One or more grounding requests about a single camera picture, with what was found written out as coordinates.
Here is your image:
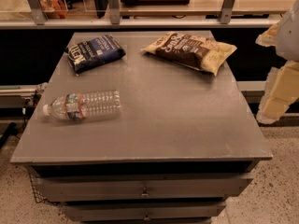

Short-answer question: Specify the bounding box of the blue chip bag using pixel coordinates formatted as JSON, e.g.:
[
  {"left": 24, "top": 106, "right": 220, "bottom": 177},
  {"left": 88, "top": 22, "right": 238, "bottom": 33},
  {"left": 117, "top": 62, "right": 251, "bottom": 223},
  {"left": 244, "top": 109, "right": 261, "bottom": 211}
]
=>
[{"left": 64, "top": 35, "right": 126, "bottom": 75}]

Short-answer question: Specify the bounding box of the upper grey drawer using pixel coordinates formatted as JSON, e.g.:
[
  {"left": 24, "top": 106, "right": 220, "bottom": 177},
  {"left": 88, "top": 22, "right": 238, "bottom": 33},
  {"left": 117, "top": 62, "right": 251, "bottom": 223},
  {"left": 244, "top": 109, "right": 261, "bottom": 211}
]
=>
[{"left": 33, "top": 173, "right": 253, "bottom": 202}]

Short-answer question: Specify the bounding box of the grey drawer cabinet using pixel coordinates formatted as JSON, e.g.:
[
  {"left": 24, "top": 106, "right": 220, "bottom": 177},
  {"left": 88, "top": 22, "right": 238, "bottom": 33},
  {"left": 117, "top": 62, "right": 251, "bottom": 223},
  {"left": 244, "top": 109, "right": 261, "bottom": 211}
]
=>
[{"left": 11, "top": 32, "right": 272, "bottom": 224}]

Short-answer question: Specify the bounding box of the wire mesh basket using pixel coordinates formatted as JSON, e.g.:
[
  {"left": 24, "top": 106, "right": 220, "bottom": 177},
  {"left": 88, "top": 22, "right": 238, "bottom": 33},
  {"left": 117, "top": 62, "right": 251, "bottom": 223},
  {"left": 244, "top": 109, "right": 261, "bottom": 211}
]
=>
[{"left": 27, "top": 166, "right": 50, "bottom": 204}]

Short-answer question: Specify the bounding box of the orange bag behind glass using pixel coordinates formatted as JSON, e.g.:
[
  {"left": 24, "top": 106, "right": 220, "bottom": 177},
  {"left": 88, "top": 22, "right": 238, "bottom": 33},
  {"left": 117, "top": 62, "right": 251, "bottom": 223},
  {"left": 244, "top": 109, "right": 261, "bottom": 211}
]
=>
[{"left": 39, "top": 0, "right": 67, "bottom": 19}]

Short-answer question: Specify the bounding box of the clear plastic water bottle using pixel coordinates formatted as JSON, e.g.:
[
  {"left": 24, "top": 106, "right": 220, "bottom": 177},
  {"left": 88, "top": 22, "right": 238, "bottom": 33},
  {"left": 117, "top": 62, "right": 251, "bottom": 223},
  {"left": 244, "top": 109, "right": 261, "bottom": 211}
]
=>
[{"left": 43, "top": 91, "right": 121, "bottom": 120}]

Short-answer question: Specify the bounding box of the grey drawer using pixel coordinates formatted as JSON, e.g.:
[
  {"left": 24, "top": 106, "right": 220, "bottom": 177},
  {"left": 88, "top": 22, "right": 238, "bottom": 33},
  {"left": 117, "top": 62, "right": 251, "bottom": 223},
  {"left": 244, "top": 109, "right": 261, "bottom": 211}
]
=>
[
  {"left": 63, "top": 202, "right": 226, "bottom": 222},
  {"left": 33, "top": 173, "right": 253, "bottom": 202}
]

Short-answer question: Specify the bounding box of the brown and cream snack bag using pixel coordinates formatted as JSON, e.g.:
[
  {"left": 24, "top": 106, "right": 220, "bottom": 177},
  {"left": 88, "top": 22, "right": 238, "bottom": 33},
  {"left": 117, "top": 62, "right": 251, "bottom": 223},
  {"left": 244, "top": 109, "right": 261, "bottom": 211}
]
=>
[{"left": 142, "top": 32, "right": 237, "bottom": 76}]

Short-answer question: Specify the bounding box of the metal shelf rail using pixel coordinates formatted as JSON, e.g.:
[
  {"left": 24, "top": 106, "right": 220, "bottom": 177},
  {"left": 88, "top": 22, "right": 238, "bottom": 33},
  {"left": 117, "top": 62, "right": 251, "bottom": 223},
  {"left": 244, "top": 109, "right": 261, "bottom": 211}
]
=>
[{"left": 0, "top": 16, "right": 281, "bottom": 30}]

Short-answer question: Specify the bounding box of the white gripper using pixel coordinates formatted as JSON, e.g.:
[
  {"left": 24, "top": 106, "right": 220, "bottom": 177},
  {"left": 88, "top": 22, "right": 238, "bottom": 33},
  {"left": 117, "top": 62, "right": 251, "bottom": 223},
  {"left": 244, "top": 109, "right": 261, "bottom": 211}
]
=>
[{"left": 255, "top": 0, "right": 299, "bottom": 124}]

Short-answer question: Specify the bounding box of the lower grey drawer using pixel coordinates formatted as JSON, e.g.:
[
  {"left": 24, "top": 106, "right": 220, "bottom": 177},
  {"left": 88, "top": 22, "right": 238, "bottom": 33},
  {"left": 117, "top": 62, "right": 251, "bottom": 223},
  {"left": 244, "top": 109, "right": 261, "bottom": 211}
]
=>
[{"left": 63, "top": 202, "right": 226, "bottom": 222}]

